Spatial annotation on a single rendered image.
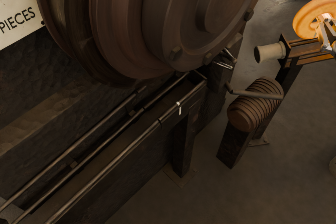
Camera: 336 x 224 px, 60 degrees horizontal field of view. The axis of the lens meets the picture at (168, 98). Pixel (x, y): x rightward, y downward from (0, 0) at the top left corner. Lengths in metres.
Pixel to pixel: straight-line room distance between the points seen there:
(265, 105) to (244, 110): 0.09
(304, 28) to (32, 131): 0.82
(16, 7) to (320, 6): 0.79
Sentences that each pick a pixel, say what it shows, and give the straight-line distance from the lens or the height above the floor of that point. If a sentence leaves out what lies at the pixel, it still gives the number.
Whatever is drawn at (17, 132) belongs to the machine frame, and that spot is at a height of 0.87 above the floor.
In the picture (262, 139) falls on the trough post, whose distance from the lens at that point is 1.64.
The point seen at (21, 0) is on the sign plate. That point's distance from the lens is 0.53.
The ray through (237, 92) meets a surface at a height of 0.60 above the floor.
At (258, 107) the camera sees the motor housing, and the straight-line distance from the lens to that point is 1.09.
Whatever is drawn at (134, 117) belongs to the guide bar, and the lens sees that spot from 0.83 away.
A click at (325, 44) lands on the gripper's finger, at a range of 0.94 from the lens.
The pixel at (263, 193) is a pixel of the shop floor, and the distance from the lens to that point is 1.54.
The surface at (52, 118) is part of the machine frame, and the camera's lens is 0.67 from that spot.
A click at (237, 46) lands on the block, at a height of 0.78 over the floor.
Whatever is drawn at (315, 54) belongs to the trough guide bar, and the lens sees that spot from 1.14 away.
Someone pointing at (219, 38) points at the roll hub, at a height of 1.01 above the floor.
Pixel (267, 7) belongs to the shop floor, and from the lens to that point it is 2.39.
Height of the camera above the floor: 1.41
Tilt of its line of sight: 56 degrees down
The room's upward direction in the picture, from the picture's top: straight up
